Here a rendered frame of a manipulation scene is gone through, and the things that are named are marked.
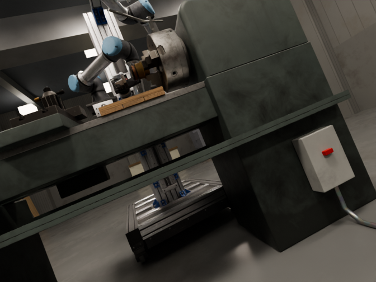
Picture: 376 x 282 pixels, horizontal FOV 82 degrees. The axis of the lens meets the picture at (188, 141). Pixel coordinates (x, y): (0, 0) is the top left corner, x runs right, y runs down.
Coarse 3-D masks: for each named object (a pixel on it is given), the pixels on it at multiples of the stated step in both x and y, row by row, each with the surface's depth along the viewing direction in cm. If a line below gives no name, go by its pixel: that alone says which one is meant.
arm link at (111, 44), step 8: (104, 40) 133; (112, 40) 131; (120, 40) 134; (104, 48) 133; (112, 48) 131; (120, 48) 133; (128, 48) 139; (104, 56) 136; (112, 56) 136; (120, 56) 138; (128, 56) 143; (96, 64) 142; (104, 64) 142; (80, 72) 151; (88, 72) 146; (96, 72) 146; (72, 80) 150; (80, 80) 149; (88, 80) 150; (72, 88) 152; (80, 88) 153; (88, 88) 158
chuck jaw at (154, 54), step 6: (162, 48) 105; (150, 54) 105; (156, 54) 106; (162, 54) 105; (144, 60) 112; (150, 60) 109; (156, 60) 109; (144, 66) 112; (150, 66) 112; (156, 66) 115
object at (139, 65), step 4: (136, 64) 114; (140, 64) 114; (132, 68) 113; (136, 68) 113; (140, 68) 113; (132, 72) 113; (136, 72) 113; (140, 72) 114; (144, 72) 114; (148, 72) 116; (136, 76) 114; (140, 76) 115; (144, 76) 116
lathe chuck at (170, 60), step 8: (160, 32) 109; (152, 40) 106; (160, 40) 105; (168, 40) 105; (152, 48) 113; (168, 48) 105; (160, 56) 104; (168, 56) 105; (176, 56) 106; (160, 64) 110; (168, 64) 106; (176, 64) 107; (160, 72) 118; (168, 72) 107; (168, 80) 110; (176, 80) 112; (168, 88) 115; (176, 88) 120
